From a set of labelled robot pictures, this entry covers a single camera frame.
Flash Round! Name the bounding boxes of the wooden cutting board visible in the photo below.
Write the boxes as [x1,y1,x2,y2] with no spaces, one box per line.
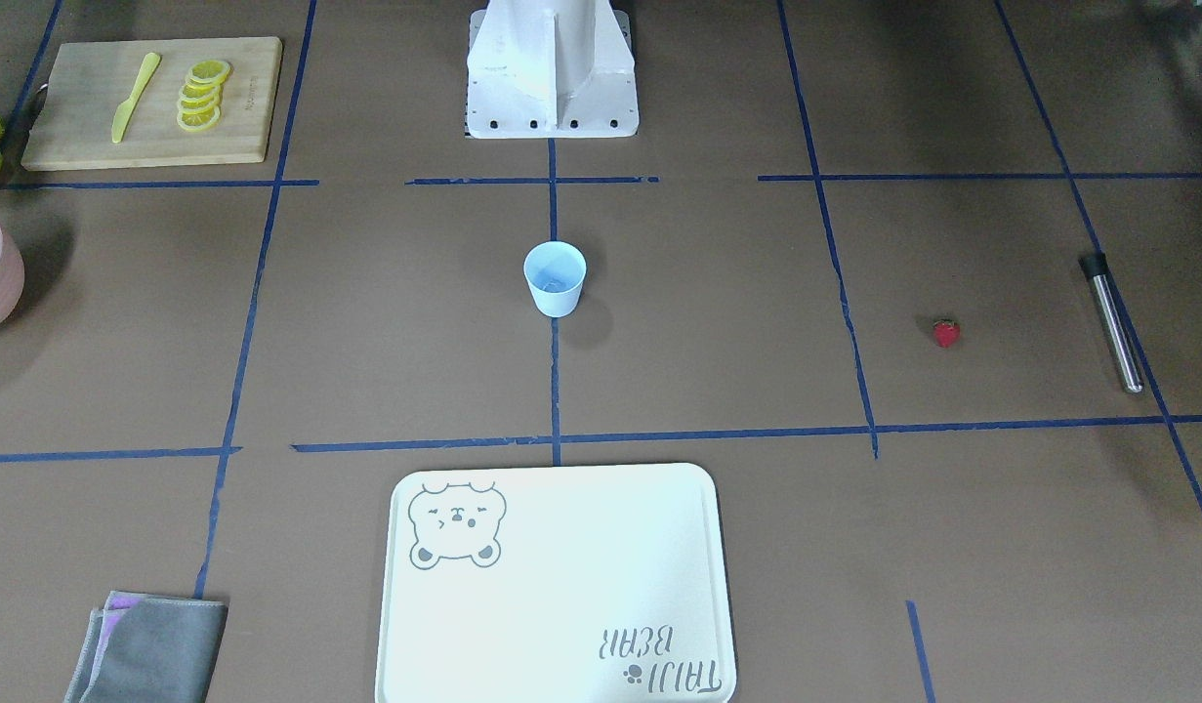
[20,36,282,172]

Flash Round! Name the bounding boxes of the purple folded cloth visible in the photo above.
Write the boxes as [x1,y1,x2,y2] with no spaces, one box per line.
[89,591,149,685]

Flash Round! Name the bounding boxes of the yellow plastic knife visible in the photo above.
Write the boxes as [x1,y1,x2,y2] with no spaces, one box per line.
[109,52,162,145]

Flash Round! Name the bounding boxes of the red strawberry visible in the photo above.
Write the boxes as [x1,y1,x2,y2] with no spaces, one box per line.
[932,317,962,348]

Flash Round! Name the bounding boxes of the grey folded cloth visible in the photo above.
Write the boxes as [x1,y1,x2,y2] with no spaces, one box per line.
[63,595,228,702]

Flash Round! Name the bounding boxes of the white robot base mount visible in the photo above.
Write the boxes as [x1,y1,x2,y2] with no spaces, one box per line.
[464,1,639,141]

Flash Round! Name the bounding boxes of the lemon slice front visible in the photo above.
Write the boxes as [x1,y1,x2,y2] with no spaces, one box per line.
[175,105,224,133]

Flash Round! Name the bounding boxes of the cream bear serving tray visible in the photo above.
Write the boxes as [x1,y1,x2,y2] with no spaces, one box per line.
[374,463,738,702]

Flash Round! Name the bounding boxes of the light blue plastic cup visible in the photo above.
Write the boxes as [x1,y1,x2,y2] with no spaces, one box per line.
[520,242,588,317]

